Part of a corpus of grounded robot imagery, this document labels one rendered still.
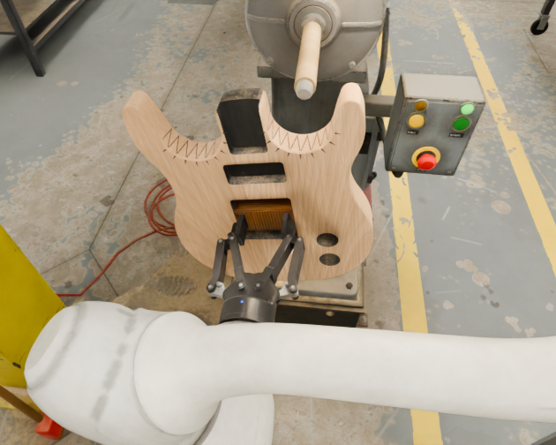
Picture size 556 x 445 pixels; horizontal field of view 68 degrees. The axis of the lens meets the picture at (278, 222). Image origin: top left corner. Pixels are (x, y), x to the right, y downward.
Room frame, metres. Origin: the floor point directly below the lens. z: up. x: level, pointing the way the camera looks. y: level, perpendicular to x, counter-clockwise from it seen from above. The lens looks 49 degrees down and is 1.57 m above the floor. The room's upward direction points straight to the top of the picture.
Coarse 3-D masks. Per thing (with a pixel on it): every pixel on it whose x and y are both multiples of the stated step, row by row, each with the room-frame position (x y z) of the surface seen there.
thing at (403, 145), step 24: (408, 96) 0.72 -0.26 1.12; (432, 96) 0.72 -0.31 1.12; (456, 96) 0.72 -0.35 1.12; (480, 96) 0.72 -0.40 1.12; (408, 120) 0.71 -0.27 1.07; (432, 120) 0.71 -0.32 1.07; (384, 144) 0.80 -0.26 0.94; (408, 144) 0.71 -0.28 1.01; (432, 144) 0.70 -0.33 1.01; (456, 144) 0.70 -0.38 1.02; (408, 168) 0.71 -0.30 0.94; (456, 168) 0.70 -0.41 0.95
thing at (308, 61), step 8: (312, 24) 0.70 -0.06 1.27; (304, 32) 0.69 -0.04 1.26; (312, 32) 0.68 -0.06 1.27; (320, 32) 0.70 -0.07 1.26; (304, 40) 0.65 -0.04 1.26; (312, 40) 0.65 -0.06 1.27; (304, 48) 0.62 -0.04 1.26; (312, 48) 0.62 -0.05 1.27; (304, 56) 0.60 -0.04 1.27; (312, 56) 0.60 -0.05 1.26; (304, 64) 0.57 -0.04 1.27; (312, 64) 0.57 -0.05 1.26; (304, 72) 0.55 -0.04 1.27; (312, 72) 0.55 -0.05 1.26; (296, 80) 0.54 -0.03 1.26; (312, 80) 0.53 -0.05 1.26; (296, 88) 0.54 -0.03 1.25
